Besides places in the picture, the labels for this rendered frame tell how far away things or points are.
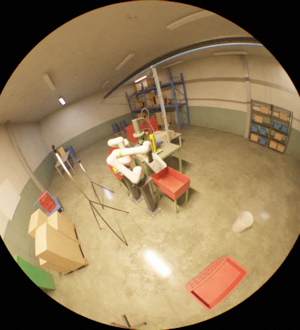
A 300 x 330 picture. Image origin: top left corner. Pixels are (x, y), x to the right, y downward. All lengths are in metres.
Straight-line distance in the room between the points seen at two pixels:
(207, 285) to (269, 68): 6.82
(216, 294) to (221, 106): 6.62
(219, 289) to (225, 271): 0.26
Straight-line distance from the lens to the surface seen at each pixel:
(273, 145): 6.09
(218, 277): 1.59
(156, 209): 2.36
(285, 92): 6.34
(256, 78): 6.17
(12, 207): 4.53
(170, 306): 2.16
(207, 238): 2.13
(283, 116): 5.88
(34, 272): 3.24
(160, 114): 7.63
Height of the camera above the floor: 2.01
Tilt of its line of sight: 34 degrees down
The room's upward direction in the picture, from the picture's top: 15 degrees counter-clockwise
